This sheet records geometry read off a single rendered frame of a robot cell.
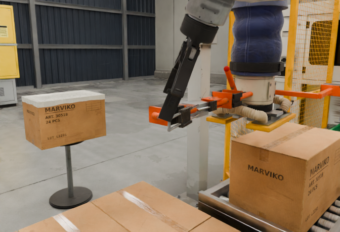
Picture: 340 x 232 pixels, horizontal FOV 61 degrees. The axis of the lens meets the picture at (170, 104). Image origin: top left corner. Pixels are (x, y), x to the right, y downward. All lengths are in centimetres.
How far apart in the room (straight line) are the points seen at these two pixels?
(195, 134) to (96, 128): 91
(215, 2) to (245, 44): 69
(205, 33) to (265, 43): 68
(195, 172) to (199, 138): 34
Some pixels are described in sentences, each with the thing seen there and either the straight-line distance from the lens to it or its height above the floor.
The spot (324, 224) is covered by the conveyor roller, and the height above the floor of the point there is 54.
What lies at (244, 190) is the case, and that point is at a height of 69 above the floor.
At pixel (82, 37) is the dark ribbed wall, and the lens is 1262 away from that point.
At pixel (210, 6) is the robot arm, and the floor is 151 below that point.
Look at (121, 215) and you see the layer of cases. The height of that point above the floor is 54.
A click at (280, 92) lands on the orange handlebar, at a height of 124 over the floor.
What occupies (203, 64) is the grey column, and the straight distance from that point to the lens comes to 251.
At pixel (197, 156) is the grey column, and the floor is 47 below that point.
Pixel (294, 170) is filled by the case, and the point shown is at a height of 88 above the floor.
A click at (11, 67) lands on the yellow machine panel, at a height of 98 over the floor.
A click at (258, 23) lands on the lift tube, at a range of 124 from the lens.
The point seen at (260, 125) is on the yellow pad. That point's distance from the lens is 120.
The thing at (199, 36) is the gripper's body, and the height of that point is 146.
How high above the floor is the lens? 143
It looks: 11 degrees down
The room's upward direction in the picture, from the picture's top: straight up
